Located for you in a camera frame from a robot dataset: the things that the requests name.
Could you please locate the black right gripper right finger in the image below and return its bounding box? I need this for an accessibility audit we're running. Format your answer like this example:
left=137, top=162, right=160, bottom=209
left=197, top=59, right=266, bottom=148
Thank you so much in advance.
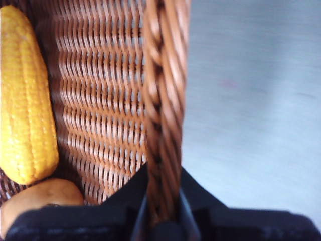
left=179, top=167, right=321, bottom=241

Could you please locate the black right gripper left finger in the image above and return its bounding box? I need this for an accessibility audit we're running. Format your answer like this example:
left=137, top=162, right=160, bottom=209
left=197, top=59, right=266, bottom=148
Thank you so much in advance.
left=5, top=164, right=151, bottom=241

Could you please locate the brown potato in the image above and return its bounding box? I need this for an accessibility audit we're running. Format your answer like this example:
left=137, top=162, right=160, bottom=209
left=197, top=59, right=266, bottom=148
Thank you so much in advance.
left=0, top=178, right=85, bottom=229

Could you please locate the brown wicker basket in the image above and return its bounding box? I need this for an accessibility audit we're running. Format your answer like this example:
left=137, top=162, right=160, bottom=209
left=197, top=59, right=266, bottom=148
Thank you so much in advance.
left=0, top=0, right=193, bottom=226

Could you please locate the yellow corn cob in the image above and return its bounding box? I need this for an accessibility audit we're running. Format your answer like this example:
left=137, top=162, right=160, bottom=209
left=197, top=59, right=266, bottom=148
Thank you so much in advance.
left=0, top=5, right=60, bottom=186

